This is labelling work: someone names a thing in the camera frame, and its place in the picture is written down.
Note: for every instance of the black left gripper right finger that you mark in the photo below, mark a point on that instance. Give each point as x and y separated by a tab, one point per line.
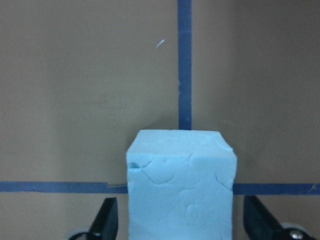
259	223

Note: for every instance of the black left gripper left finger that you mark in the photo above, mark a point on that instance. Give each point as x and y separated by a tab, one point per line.
105	224

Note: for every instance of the light blue foam block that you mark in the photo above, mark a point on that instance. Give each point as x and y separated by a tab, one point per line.
180	185

